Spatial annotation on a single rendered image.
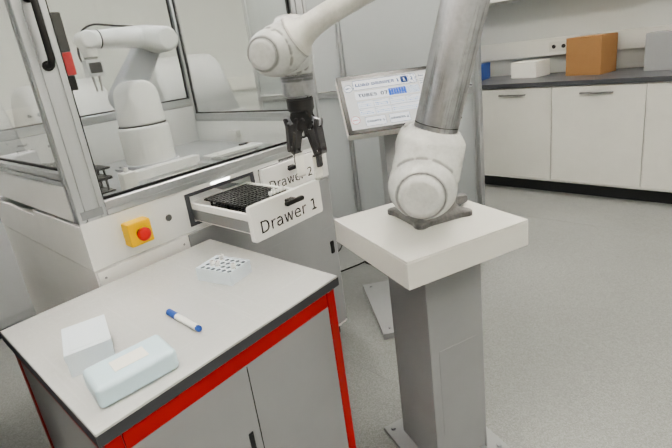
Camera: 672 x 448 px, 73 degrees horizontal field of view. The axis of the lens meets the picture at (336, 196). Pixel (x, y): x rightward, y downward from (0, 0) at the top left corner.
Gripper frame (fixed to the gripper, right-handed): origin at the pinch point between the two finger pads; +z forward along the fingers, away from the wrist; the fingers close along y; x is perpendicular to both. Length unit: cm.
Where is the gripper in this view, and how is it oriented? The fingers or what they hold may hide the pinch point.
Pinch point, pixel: (309, 167)
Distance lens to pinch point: 132.5
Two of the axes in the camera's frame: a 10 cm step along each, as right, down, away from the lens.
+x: -6.5, 3.0, -7.0
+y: -7.5, -1.1, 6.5
